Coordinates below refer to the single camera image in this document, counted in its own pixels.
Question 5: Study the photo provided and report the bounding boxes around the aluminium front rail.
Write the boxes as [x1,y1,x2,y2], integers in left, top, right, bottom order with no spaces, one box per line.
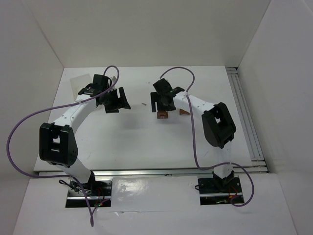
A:
[39,165,268,178]

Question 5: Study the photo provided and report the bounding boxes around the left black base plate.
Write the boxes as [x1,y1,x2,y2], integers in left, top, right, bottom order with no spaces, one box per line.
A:
[67,180,112,199]

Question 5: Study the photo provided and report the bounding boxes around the brown wood block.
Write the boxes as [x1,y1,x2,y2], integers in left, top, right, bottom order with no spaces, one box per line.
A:
[179,109,190,116]

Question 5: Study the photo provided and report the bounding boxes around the white cardboard box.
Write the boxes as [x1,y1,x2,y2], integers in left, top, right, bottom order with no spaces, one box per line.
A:
[70,74,92,100]

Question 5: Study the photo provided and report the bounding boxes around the brown wood block notched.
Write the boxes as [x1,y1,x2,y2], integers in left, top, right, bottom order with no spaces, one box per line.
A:
[157,111,168,119]

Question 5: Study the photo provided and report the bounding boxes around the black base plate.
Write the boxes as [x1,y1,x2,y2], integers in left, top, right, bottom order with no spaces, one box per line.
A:
[195,177,242,194]
[67,180,112,199]

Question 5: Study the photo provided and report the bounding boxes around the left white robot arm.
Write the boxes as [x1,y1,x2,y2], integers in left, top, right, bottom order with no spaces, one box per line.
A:
[39,74,130,191]

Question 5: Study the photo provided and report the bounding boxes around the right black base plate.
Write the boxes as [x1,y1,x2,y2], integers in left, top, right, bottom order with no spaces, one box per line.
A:
[195,177,242,194]

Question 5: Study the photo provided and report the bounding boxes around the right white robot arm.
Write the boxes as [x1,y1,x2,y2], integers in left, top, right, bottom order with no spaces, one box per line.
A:
[151,78,237,192]

